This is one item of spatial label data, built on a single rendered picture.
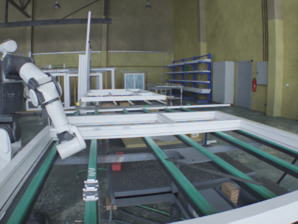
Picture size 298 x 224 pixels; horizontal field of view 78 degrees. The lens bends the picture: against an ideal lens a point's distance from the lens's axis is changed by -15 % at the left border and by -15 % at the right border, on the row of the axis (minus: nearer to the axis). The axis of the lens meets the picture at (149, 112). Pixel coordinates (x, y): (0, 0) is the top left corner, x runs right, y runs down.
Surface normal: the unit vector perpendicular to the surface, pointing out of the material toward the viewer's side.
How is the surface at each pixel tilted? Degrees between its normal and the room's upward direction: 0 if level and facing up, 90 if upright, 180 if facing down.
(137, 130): 90
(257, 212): 0
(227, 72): 90
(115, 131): 90
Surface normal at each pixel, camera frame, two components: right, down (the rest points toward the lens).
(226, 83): 0.22, 0.15
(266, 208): 0.00, -0.99
